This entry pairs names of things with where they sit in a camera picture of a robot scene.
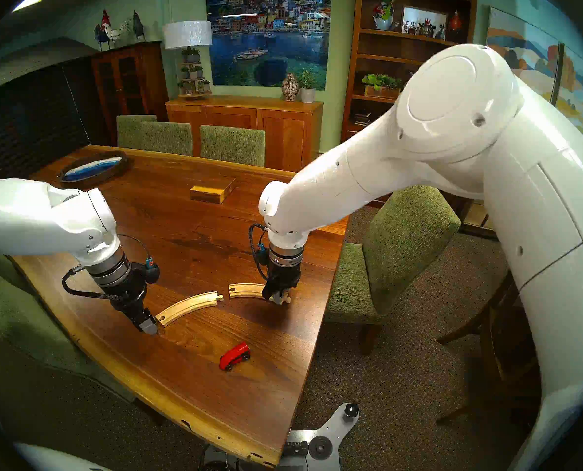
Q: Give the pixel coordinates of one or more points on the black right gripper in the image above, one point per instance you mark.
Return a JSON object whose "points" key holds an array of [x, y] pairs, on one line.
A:
{"points": [[284, 278]]}

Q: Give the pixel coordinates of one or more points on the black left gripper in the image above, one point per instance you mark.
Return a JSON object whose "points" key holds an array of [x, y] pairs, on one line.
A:
{"points": [[132, 298]]}

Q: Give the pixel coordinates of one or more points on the curved wooden train track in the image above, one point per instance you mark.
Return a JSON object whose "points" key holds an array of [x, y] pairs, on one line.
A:
{"points": [[246, 290], [188, 305]]}

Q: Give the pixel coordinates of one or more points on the red toy train car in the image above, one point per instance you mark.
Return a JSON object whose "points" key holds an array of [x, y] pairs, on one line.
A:
{"points": [[232, 357]]}

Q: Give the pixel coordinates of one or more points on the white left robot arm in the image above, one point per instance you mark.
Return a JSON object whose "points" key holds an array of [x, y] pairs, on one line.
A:
{"points": [[36, 215]]}

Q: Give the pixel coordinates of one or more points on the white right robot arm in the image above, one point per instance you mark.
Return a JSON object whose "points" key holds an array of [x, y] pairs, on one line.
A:
{"points": [[468, 107]]}

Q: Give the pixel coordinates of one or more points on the white left shoulder shell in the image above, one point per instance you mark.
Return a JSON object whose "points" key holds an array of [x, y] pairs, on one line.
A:
{"points": [[61, 460]]}

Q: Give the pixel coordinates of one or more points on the rectangular wooden block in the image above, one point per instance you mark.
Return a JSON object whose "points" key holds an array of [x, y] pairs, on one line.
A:
{"points": [[212, 190]]}

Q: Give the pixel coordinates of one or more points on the green upholstered chair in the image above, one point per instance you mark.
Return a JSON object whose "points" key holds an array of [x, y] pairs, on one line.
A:
{"points": [[232, 143], [22, 318], [132, 129], [409, 239], [166, 137]]}

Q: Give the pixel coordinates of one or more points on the black knob on base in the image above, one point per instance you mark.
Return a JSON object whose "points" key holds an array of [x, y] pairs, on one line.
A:
{"points": [[352, 409]]}

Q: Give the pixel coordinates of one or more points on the light wood sideboard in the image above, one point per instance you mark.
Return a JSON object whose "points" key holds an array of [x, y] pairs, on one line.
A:
{"points": [[242, 121]]}

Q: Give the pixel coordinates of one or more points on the small stack of books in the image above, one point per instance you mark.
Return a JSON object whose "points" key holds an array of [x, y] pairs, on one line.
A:
{"points": [[362, 117]]}

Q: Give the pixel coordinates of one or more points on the plant in white pot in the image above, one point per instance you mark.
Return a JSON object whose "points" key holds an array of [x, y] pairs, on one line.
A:
{"points": [[307, 93]]}

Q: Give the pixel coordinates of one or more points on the patterned ceramic vase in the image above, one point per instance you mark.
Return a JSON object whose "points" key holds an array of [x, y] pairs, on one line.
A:
{"points": [[290, 87]]}

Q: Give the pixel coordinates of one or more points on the dark glass door console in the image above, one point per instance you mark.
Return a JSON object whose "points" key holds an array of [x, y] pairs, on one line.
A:
{"points": [[478, 220]]}

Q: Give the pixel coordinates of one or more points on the dark wooden chair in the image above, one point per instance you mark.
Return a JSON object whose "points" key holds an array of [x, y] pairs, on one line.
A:
{"points": [[497, 327]]}

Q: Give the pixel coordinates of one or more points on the tiered stand with succulents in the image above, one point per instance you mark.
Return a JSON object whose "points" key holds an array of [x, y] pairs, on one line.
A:
{"points": [[193, 72]]}

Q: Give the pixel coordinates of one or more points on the succulents in wooden planter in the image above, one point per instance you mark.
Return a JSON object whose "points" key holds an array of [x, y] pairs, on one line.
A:
{"points": [[382, 85]]}

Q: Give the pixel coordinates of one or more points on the dark window blind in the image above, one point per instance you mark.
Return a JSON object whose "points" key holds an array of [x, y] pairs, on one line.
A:
{"points": [[26, 121]]}

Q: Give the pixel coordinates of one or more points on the dark wood glass cabinet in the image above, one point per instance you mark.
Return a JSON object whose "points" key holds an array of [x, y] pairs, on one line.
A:
{"points": [[125, 82]]}

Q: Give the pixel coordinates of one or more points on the harbour town painting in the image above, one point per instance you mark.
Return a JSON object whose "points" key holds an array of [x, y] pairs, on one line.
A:
{"points": [[267, 33]]}

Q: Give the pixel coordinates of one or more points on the white lamp shade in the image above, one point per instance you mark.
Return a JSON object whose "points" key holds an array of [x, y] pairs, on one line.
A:
{"points": [[187, 34]]}

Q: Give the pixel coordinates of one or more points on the tall wooden bookshelf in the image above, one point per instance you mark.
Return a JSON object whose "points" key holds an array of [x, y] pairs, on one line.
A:
{"points": [[409, 35]]}

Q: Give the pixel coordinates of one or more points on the white rooster figurine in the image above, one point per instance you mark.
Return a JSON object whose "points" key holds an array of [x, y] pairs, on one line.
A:
{"points": [[116, 32]]}

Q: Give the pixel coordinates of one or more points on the blue rooster figurine red comb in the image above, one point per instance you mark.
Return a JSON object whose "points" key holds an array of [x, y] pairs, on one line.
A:
{"points": [[102, 33]]}

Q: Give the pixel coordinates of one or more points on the dark bird figurine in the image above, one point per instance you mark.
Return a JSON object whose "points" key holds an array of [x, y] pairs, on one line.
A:
{"points": [[138, 27]]}

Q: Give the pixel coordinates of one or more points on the colourful ceramic figurine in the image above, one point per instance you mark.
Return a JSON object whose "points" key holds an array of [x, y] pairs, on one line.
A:
{"points": [[383, 13]]}

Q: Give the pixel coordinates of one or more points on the framed text sign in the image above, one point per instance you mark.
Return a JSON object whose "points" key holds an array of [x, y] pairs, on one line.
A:
{"points": [[421, 21]]}

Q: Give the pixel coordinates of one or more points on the red jar ornament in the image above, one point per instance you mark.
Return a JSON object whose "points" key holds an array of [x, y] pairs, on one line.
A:
{"points": [[455, 21]]}

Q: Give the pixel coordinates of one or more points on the abstract landscape canvas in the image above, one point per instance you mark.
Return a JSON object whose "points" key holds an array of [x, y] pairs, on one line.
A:
{"points": [[517, 53], [578, 92]]}

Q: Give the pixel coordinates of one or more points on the ceiling light panel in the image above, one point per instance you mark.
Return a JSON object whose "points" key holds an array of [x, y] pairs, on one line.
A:
{"points": [[29, 2]]}

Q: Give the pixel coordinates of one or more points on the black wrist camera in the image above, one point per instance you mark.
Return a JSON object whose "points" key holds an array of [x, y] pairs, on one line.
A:
{"points": [[150, 274], [263, 266]]}

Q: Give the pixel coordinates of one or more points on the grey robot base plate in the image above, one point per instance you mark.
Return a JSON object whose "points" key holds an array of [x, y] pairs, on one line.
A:
{"points": [[338, 426]]}

